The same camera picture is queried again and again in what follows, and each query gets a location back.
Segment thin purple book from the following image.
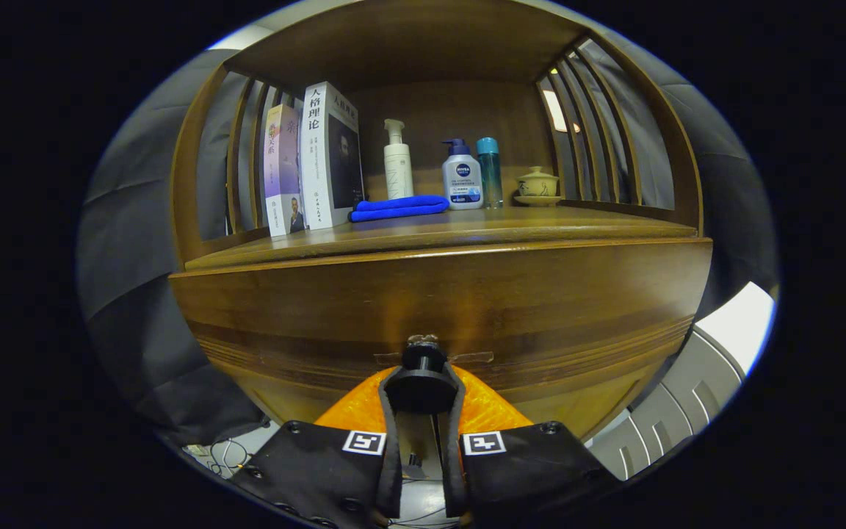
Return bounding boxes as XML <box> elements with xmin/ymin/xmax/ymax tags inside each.
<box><xmin>263</xmin><ymin>104</ymin><xmax>306</xmax><ymax>238</ymax></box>

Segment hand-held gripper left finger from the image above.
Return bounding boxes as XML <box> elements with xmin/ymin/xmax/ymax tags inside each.
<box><xmin>232</xmin><ymin>365</ymin><xmax>403</xmax><ymax>529</ymax></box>

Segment grey ribbed panel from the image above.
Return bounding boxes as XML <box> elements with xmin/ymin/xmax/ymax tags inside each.
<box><xmin>585</xmin><ymin>327</ymin><xmax>747</xmax><ymax>482</ymax></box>

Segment slim teal bottle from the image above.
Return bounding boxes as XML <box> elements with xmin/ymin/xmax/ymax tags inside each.
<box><xmin>477</xmin><ymin>137</ymin><xmax>504</xmax><ymax>209</ymax></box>

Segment wooden countertop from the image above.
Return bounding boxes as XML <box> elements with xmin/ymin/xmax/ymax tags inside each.
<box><xmin>183</xmin><ymin>204</ymin><xmax>699</xmax><ymax>271</ymax></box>

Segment floor cables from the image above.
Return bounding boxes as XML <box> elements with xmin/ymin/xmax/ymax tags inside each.
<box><xmin>184</xmin><ymin>433</ymin><xmax>270</xmax><ymax>478</ymax></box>

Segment white bottle blue cap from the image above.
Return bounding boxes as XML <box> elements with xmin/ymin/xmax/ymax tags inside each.
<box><xmin>441</xmin><ymin>138</ymin><xmax>484</xmax><ymax>211</ymax></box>

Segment thick white book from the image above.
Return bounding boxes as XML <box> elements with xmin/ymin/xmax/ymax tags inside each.
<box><xmin>300</xmin><ymin>81</ymin><xmax>365</xmax><ymax>231</ymax></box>

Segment black backdrop cloth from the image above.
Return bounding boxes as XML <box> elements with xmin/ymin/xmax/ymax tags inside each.
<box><xmin>74</xmin><ymin>29</ymin><xmax>780</xmax><ymax>449</ymax></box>

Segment white pump bottle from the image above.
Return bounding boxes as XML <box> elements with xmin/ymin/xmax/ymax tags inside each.
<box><xmin>383</xmin><ymin>118</ymin><xmax>415</xmax><ymax>201</ymax></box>

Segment wooden drawer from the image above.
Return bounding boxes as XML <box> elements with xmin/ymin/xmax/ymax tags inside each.
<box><xmin>168</xmin><ymin>237</ymin><xmax>714</xmax><ymax>442</ymax></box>

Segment blue folded cloth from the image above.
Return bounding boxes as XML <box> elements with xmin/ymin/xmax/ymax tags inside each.
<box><xmin>350</xmin><ymin>195</ymin><xmax>450</xmax><ymax>223</ymax></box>

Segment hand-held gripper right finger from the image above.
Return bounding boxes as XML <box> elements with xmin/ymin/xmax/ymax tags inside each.
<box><xmin>441</xmin><ymin>364</ymin><xmax>622</xmax><ymax>526</ymax></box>

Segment wooden cabinet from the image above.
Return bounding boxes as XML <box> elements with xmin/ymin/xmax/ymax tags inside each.
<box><xmin>168</xmin><ymin>0</ymin><xmax>715</xmax><ymax>445</ymax></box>

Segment yellow lidded teacup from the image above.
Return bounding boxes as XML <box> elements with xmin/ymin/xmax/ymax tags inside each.
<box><xmin>517</xmin><ymin>166</ymin><xmax>560</xmax><ymax>198</ymax></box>

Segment black drawer knob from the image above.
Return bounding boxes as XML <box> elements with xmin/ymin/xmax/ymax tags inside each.
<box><xmin>383</xmin><ymin>334</ymin><xmax>460</xmax><ymax>414</ymax></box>

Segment white flat board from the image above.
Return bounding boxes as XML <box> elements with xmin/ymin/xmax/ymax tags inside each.
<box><xmin>695</xmin><ymin>281</ymin><xmax>776</xmax><ymax>375</ymax></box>

